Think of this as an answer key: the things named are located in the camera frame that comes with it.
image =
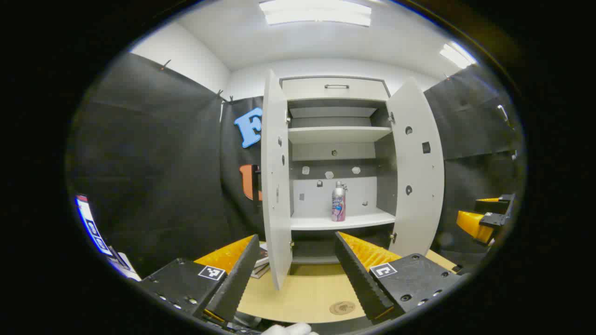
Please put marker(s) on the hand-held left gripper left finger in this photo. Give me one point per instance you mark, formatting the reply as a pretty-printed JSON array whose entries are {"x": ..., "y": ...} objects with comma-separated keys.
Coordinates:
[{"x": 235, "y": 279}]

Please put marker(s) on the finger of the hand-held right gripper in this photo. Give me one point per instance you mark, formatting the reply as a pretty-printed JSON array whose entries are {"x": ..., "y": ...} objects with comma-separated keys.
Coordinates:
[
  {"x": 471, "y": 224},
  {"x": 488, "y": 200}
]

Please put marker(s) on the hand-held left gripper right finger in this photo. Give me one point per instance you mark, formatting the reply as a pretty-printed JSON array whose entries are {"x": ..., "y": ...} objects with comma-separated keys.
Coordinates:
[{"x": 361, "y": 279}]

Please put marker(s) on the round brown coaster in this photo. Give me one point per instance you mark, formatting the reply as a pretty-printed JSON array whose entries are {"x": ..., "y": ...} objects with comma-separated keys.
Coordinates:
[{"x": 342, "y": 308}]

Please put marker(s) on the white cabinet door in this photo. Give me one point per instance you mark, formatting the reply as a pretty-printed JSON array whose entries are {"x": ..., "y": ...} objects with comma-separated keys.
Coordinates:
[
  {"x": 275, "y": 186},
  {"x": 416, "y": 214}
]

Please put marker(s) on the silver bottle with printed label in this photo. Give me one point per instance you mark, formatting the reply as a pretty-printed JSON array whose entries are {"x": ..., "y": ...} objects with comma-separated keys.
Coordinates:
[{"x": 338, "y": 202}]

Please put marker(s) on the white cabinet shelf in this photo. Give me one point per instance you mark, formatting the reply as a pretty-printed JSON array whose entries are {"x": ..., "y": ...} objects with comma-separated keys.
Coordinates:
[
  {"x": 335, "y": 135},
  {"x": 321, "y": 222}
]

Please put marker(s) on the white cabinet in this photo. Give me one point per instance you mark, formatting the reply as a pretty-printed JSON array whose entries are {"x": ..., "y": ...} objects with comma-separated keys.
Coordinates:
[{"x": 335, "y": 197}]

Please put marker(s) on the white cabinet drawer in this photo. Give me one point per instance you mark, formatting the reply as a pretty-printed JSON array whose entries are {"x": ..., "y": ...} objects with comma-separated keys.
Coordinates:
[{"x": 307, "y": 89}]

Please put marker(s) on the stacked booklets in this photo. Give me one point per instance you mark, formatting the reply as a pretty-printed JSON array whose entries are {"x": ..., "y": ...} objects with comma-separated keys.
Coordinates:
[{"x": 262, "y": 263}]

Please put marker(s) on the black backdrop cloth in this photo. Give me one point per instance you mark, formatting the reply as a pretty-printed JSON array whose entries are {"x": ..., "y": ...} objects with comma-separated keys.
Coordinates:
[{"x": 153, "y": 163}]

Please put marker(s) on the ceiling light panel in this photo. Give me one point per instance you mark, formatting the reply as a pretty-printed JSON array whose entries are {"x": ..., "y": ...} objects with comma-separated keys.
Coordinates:
[
  {"x": 456, "y": 55},
  {"x": 316, "y": 11}
]

